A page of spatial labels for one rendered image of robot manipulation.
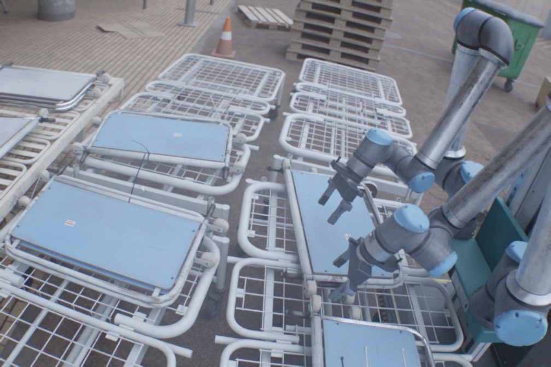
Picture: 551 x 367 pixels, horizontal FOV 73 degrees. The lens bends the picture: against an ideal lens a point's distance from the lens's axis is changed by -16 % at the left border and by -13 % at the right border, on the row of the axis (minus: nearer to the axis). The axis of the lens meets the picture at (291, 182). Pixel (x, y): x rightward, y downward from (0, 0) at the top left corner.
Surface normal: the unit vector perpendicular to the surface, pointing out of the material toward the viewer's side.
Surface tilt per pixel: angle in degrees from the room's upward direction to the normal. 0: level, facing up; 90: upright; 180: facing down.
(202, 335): 0
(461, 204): 79
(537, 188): 90
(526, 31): 94
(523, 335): 95
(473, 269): 0
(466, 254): 0
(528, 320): 95
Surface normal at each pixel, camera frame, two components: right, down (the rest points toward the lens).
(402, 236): -0.36, 0.43
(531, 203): -0.98, -0.14
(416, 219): 0.48, -0.66
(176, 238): 0.16, -0.75
